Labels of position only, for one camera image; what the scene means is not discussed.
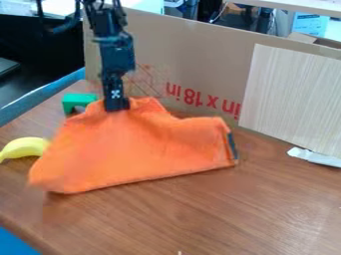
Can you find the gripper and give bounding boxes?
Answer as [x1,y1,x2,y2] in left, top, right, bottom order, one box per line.
[92,31,138,113]

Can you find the orange cloth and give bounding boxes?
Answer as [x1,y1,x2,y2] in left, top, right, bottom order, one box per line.
[26,96,240,195]

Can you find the green toy block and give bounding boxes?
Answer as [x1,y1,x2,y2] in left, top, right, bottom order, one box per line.
[60,93,99,116]

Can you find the cardboard box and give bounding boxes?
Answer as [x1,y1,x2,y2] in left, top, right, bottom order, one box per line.
[81,6,341,128]

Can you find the yellow toy banana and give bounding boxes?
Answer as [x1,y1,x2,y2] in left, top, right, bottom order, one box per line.
[0,136,51,164]

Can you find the wooden board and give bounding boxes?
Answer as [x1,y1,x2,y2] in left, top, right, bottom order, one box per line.
[236,43,341,159]

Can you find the white paper scrap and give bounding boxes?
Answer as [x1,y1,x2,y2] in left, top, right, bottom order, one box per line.
[286,146,341,169]

